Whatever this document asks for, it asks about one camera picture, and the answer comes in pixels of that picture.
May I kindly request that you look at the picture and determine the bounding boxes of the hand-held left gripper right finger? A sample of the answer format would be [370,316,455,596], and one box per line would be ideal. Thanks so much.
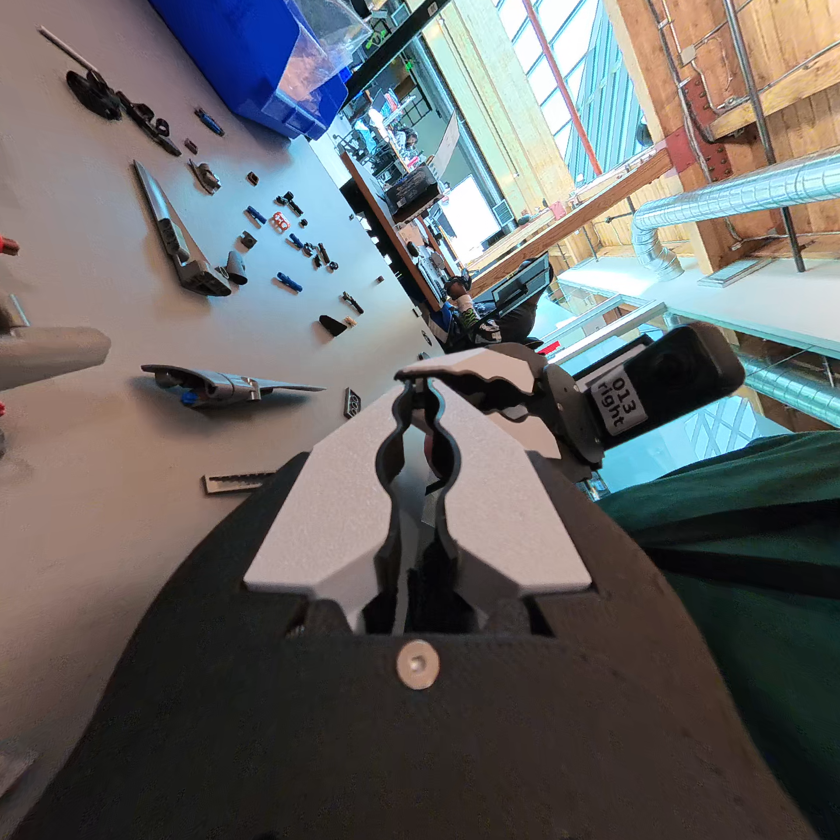
[423,379,595,621]

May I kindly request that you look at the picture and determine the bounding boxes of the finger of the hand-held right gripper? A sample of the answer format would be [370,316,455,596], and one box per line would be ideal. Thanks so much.
[469,392,563,460]
[395,344,546,422]

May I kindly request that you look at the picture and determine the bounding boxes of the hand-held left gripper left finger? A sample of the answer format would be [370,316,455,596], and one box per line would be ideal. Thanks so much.
[243,382,421,632]

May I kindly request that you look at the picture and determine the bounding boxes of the grey lego wing assembly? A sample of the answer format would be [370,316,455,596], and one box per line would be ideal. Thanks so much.
[141,364,327,410]

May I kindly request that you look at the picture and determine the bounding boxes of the grey toothed lego rack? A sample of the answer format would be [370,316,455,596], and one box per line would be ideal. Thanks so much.
[202,469,280,495]

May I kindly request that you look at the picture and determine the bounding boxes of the grey lego vehicle model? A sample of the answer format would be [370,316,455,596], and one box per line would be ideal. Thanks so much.
[0,233,112,460]

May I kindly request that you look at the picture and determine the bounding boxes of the cluster of black lego pieces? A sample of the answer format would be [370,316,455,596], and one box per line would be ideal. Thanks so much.
[66,69,182,157]

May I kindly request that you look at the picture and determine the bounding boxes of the white lego axle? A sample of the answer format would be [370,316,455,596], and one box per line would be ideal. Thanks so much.
[38,26,97,72]

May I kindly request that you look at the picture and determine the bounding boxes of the black computer monitor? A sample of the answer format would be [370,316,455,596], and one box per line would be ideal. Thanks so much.
[492,252,553,316]

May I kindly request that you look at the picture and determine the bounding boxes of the wooden office desk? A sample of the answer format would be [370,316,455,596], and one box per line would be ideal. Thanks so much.
[338,147,460,312]

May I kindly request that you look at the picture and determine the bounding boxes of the dark printed box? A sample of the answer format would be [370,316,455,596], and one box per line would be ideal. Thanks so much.
[384,164,442,210]

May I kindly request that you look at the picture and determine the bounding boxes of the person's green shirt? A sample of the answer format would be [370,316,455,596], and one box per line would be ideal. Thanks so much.
[597,430,840,840]

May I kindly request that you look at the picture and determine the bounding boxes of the black pillar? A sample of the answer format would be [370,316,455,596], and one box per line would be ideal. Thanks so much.
[338,0,454,119]

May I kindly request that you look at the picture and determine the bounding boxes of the clear plastic bags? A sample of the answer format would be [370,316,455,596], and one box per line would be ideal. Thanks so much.
[276,0,374,106]

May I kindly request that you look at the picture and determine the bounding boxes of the blue plastic bin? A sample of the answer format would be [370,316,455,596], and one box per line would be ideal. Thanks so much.
[147,0,371,140]

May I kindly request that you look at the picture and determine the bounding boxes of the silver air duct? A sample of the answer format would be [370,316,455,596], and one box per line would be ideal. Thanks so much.
[735,348,840,427]
[631,150,840,283]

